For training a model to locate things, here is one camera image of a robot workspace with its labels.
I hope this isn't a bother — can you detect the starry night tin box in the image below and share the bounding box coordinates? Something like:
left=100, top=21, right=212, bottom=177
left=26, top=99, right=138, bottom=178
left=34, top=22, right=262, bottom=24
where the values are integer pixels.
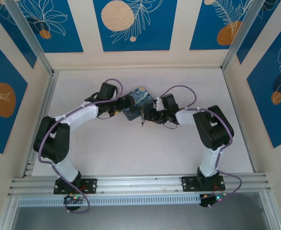
left=121, top=86, right=155, bottom=122

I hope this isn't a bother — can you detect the blue panel with lily drawing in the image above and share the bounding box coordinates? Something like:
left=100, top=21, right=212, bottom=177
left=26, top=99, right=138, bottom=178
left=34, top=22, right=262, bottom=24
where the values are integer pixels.
left=10, top=0, right=84, bottom=54

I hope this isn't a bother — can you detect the blue panel with cream circle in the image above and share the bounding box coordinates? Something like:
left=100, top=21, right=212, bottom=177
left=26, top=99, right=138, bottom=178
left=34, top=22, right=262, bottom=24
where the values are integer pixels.
left=93, top=0, right=178, bottom=52

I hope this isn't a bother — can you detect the blue panel with fern drawing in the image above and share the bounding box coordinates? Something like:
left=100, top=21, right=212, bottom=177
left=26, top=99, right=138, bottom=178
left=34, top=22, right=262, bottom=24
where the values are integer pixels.
left=189, top=0, right=254, bottom=51

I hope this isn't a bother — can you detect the blue floral patterned cloth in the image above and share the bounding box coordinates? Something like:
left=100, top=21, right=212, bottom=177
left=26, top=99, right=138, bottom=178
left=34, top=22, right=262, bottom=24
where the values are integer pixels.
left=247, top=23, right=281, bottom=149

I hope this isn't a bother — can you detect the blue panel with leaf lines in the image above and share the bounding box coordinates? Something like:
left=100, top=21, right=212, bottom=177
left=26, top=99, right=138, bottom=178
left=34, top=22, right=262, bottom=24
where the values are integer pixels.
left=236, top=0, right=281, bottom=65

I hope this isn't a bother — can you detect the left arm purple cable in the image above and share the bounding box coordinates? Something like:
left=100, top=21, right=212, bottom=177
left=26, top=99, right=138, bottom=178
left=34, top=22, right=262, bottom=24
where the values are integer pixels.
left=38, top=78, right=124, bottom=213

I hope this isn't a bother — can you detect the aluminium side rail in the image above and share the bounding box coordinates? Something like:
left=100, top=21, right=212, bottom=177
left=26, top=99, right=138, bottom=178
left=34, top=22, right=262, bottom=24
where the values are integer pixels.
left=22, top=70, right=59, bottom=178

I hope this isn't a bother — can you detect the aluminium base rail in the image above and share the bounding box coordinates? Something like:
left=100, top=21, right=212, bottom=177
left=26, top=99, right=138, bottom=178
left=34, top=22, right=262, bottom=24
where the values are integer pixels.
left=7, top=173, right=272, bottom=197

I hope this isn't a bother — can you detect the grey slotted cable duct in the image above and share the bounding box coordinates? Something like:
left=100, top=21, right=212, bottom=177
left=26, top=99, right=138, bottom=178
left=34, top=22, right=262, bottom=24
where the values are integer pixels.
left=18, top=194, right=202, bottom=207

